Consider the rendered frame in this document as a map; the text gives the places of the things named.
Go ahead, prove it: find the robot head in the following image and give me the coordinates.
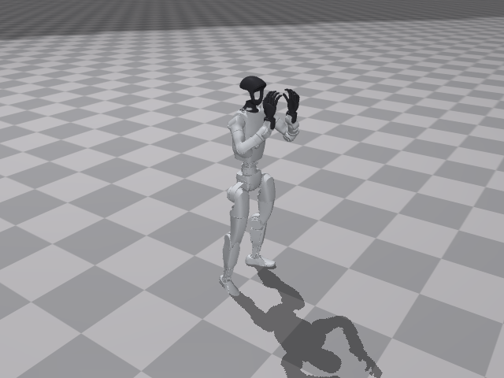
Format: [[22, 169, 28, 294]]
[[239, 76, 266, 113]]

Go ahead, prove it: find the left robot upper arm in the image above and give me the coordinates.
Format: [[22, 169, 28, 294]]
[[273, 113, 297, 142]]

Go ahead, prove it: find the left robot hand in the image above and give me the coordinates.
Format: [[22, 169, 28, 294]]
[[283, 89, 299, 124]]

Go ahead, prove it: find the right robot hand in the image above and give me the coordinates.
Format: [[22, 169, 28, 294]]
[[263, 91, 283, 130]]

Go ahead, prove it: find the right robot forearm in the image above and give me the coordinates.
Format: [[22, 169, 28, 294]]
[[238, 120, 276, 154]]

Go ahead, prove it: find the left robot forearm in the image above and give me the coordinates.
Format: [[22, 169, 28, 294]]
[[285, 115, 299, 136]]

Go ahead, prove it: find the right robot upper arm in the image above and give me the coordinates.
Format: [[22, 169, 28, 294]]
[[228, 115, 253, 158]]

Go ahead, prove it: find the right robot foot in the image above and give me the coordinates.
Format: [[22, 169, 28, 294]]
[[219, 275, 240, 296]]

